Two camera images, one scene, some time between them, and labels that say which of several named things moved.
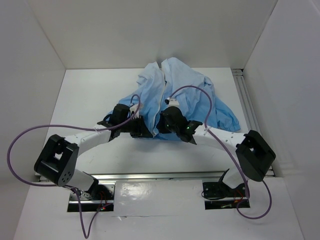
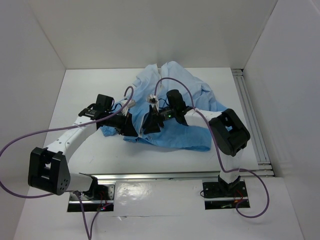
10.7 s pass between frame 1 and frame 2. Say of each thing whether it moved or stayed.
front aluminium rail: stayed
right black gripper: moved
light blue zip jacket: moved
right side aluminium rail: stayed
